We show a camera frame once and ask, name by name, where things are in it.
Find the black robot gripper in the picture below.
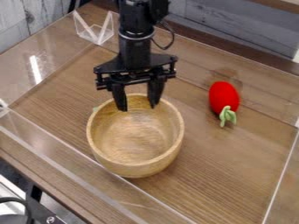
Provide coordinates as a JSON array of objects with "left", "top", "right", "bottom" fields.
[{"left": 93, "top": 32, "right": 177, "bottom": 111}]

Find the brown wooden bowl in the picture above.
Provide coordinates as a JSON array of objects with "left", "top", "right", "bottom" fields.
[{"left": 87, "top": 93, "right": 184, "bottom": 179}]

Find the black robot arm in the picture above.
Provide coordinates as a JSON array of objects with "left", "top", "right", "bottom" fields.
[{"left": 93, "top": 0, "right": 177, "bottom": 111}]

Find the red plush strawberry toy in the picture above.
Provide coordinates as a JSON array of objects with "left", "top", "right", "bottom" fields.
[{"left": 209, "top": 81, "right": 240, "bottom": 127}]

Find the clear acrylic tray wall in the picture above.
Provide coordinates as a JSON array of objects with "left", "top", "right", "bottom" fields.
[{"left": 0, "top": 98, "right": 195, "bottom": 224}]

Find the black table leg bracket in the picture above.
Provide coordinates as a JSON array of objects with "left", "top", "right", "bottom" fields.
[{"left": 25, "top": 184, "right": 67, "bottom": 224}]

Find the black cable under table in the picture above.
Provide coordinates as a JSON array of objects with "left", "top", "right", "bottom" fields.
[{"left": 0, "top": 197, "right": 36, "bottom": 224}]

